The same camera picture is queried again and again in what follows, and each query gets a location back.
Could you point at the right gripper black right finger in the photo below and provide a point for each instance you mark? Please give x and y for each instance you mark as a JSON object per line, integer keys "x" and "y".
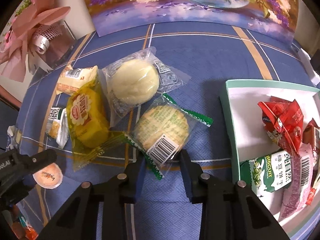
{"x": 229, "y": 211}

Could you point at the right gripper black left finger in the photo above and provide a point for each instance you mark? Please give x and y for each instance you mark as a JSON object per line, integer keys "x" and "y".
{"x": 77, "y": 218}

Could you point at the green white biscuit pack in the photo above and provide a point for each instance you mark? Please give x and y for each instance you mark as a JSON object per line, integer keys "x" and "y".
{"x": 268, "y": 173}

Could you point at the yellow cake snack pack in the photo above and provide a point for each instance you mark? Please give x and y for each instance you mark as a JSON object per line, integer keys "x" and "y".
{"x": 89, "y": 127}

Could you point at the red orange patterned snack pack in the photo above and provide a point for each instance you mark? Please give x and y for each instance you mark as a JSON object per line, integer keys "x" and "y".
{"x": 314, "y": 186}

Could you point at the pink barcode snack pack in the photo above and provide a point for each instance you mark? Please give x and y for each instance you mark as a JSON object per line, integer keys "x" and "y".
{"x": 295, "y": 196}

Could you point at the round cracker green-edged pack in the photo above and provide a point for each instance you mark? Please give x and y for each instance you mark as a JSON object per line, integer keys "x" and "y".
{"x": 163, "y": 130}

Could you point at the red crinkled snack bag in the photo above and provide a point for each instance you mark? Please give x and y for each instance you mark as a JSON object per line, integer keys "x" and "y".
{"x": 283, "y": 123}

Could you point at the dark red white snack pack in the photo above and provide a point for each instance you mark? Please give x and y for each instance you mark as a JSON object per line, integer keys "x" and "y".
{"x": 311, "y": 135}

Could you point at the orange cream cake pack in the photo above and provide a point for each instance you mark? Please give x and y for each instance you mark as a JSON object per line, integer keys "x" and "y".
{"x": 70, "y": 80}

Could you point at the clear pack white bun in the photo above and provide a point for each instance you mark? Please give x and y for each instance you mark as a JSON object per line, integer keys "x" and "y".
{"x": 136, "y": 78}

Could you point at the orange jelly cup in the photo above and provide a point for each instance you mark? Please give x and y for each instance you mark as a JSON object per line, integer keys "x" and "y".
{"x": 49, "y": 177}

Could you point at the white green cracker pack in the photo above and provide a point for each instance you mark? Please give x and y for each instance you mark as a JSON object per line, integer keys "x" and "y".
{"x": 57, "y": 126}

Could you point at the white tray green rim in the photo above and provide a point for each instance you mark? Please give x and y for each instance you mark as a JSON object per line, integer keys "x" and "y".
{"x": 239, "y": 99}

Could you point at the pink flower bouquet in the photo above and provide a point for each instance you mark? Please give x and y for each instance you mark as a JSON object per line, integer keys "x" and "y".
{"x": 37, "y": 32}

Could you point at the blue plaid tablecloth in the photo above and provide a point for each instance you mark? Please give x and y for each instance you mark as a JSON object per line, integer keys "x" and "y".
{"x": 210, "y": 54}

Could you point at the white power strip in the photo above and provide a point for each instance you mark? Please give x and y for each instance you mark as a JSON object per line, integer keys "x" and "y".
{"x": 306, "y": 62}

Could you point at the floral painting canvas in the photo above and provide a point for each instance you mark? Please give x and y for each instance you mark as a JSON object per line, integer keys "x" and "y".
{"x": 274, "y": 18}

